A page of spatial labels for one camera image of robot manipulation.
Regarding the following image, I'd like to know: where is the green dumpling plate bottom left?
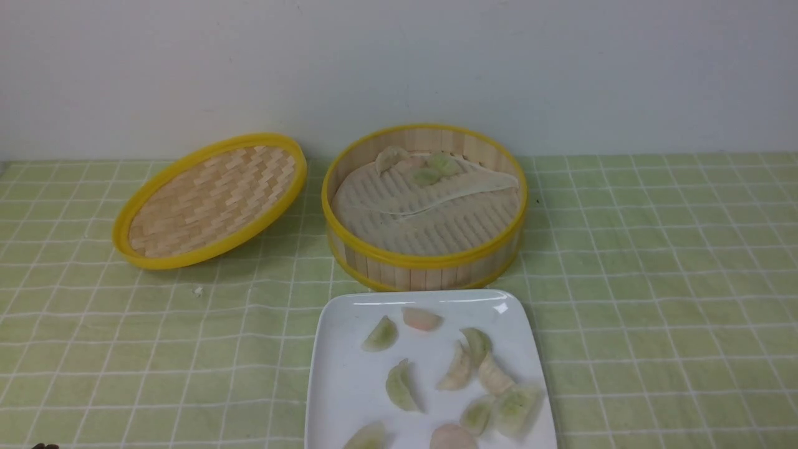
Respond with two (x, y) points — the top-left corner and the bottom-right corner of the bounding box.
(343, 421), (387, 449)

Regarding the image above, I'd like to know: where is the white steamer liner cloth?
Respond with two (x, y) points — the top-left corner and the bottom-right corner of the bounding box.
(332, 153), (521, 256)

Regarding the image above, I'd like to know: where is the pale beige dumpling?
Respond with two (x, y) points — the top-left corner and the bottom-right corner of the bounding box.
(374, 145), (410, 176)

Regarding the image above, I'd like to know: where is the yellow rimmed bamboo steamer basket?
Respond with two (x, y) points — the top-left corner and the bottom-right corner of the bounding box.
(321, 124), (528, 292)

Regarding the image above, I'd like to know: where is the green checked tablecloth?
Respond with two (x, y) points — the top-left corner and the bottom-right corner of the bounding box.
(1, 153), (797, 448)

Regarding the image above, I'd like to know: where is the pink dumpling plate top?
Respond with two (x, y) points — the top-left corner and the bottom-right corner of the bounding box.
(402, 307), (443, 332)

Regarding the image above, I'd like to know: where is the beige dumpling plate centre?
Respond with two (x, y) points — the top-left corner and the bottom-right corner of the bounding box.
(436, 341), (473, 390)

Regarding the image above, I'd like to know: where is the small green dumpling in steamer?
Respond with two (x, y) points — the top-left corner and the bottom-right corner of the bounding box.
(411, 168), (441, 186)

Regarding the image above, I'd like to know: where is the green dumpling plate top left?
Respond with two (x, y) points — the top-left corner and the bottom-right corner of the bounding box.
(361, 316), (398, 352)

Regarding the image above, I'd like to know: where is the small green dumpling plate lower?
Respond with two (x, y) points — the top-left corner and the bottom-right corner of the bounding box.
(459, 394), (496, 437)

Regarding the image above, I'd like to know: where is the green dumpling plate upper right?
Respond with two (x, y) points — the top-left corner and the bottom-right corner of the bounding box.
(461, 327), (493, 369)

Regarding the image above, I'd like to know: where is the large green dumpling plate right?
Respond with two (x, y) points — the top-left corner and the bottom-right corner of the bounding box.
(493, 383), (546, 441)

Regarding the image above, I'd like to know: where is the white square plate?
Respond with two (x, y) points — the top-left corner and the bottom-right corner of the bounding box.
(305, 289), (559, 448)

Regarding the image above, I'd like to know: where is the pink dumpling plate bottom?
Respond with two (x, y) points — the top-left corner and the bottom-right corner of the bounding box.
(428, 423), (479, 449)

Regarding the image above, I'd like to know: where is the yellow rimmed bamboo steamer lid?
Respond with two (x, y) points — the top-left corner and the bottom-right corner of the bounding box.
(112, 133), (308, 270)

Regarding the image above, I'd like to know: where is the green dumpling plate centre left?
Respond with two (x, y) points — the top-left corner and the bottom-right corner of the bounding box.
(385, 358), (423, 413)

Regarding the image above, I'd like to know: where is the pink dumpling plate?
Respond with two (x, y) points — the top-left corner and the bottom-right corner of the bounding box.
(402, 307), (443, 332)
(428, 423), (479, 449)

